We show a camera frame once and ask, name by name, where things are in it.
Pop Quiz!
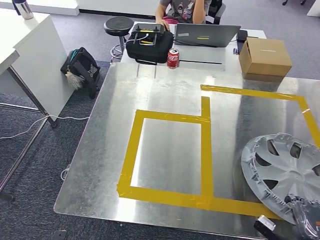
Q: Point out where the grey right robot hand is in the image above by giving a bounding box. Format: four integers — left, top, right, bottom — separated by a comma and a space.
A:
284, 194, 320, 240

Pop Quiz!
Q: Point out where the silver wheel hubcap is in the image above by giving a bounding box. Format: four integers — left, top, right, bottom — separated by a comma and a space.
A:
241, 133, 320, 226

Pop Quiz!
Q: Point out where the steel workbench table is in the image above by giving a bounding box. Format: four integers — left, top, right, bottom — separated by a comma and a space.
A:
54, 61, 320, 239

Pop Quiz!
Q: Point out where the brown cardboard box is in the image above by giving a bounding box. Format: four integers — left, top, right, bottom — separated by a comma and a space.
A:
238, 37, 293, 83

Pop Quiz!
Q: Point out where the white partition block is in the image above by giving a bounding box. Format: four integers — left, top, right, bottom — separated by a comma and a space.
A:
306, 0, 320, 18

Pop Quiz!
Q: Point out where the black chair wheel base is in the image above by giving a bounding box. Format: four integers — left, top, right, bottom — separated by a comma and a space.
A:
282, 0, 307, 7

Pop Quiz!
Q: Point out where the grey laptop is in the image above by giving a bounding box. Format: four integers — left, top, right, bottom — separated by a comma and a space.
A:
174, 23, 242, 48

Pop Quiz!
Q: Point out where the black office chair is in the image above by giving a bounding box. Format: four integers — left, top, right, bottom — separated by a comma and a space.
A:
207, 0, 227, 26

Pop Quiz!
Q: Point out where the red cola can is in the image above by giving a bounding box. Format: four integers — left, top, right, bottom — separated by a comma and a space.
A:
167, 47, 180, 70

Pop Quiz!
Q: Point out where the person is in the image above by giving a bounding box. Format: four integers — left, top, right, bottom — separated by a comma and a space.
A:
155, 0, 213, 31

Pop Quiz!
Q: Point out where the black carry bag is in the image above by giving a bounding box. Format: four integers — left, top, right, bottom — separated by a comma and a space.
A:
125, 29, 174, 65

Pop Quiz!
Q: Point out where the black remote controller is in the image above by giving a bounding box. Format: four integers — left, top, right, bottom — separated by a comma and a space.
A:
131, 23, 166, 46

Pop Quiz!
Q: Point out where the black round stool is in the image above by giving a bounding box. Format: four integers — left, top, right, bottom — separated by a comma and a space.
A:
103, 16, 134, 63

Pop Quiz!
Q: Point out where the black backpack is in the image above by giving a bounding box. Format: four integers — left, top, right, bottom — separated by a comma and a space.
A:
60, 46, 101, 100

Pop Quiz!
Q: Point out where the white desk with metal legs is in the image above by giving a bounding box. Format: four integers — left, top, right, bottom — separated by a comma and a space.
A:
0, 8, 75, 203

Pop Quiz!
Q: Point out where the white low cabinet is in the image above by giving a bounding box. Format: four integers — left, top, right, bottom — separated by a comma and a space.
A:
0, 0, 80, 17

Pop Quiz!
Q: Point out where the steel thermos flask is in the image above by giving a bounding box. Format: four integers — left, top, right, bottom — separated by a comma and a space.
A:
11, 0, 35, 20

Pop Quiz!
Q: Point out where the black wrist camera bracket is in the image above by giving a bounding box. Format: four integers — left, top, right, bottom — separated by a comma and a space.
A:
254, 220, 286, 240

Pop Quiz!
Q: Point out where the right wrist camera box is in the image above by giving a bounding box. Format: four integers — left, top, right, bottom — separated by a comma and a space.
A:
254, 214, 277, 233

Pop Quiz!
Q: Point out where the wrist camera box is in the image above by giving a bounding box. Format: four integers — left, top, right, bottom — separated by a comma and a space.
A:
254, 214, 277, 233
51, 230, 67, 240

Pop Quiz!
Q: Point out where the yellow tape double frame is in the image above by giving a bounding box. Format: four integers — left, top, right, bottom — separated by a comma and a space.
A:
116, 84, 320, 221

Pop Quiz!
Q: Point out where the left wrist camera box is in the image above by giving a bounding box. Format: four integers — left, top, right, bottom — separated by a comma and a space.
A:
51, 230, 67, 240

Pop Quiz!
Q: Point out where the pale furry keychain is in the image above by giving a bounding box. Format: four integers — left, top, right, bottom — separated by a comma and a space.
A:
65, 69, 86, 91

